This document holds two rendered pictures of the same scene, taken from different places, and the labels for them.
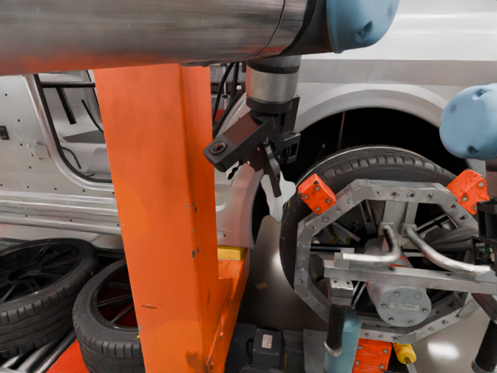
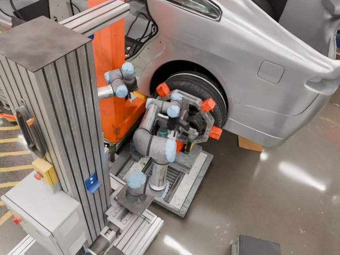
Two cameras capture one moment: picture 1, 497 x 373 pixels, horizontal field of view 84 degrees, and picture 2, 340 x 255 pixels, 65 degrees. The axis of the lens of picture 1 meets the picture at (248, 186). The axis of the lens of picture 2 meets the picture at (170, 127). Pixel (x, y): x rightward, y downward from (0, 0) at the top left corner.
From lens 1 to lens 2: 163 cm
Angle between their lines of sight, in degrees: 29
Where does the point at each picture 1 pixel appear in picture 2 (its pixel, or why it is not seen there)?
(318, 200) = (161, 92)
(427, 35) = (213, 45)
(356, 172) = (178, 86)
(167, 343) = (107, 120)
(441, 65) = (217, 57)
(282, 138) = (132, 87)
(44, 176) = not seen: hidden behind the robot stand
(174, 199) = not seen: hidden behind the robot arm
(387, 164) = (187, 87)
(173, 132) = not seen: hidden behind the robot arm
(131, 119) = (101, 71)
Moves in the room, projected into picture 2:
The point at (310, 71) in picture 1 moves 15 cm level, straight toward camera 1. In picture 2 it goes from (173, 42) to (164, 50)
